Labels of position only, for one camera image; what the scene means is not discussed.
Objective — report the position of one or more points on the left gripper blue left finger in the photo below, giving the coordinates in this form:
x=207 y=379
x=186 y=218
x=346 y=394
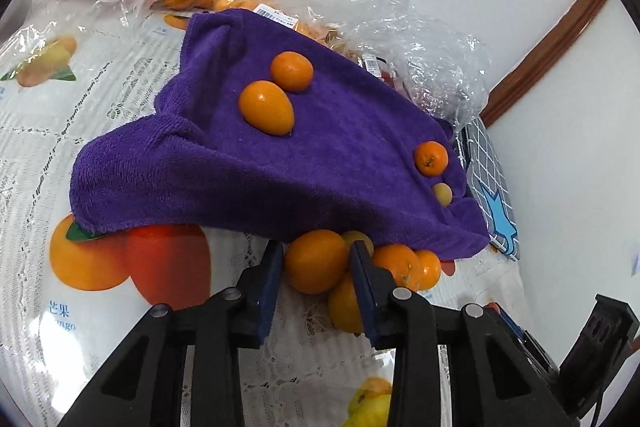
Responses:
x=263 y=291

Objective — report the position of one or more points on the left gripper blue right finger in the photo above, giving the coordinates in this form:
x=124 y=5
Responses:
x=363 y=276

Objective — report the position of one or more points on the dimpled orange mandarin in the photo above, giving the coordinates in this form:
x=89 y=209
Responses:
x=404 y=265

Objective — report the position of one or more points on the large orange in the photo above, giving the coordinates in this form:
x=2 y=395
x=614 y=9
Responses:
x=316 y=262

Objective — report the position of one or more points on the small yellow-green fruit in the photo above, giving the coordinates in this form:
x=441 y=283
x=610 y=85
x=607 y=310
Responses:
x=443 y=194

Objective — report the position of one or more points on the oval orange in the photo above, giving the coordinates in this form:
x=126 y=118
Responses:
x=267 y=108

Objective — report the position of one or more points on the small orange mandarin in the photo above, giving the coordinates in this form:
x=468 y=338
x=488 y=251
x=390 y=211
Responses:
x=291 y=71

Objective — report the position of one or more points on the purple towel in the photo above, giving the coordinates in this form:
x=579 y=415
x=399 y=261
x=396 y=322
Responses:
x=347 y=164

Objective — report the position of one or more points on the grey checked cushion blue star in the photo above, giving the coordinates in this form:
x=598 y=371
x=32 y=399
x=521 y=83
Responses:
x=487 y=184

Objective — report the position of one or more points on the fruit print tablecloth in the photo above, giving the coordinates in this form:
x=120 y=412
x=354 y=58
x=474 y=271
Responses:
x=69 y=296

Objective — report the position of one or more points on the clear plastic bag of oranges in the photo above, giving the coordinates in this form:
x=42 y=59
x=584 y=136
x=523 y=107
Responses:
x=436 y=67

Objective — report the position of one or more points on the brown wooden door frame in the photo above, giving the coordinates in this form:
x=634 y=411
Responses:
x=541 y=59

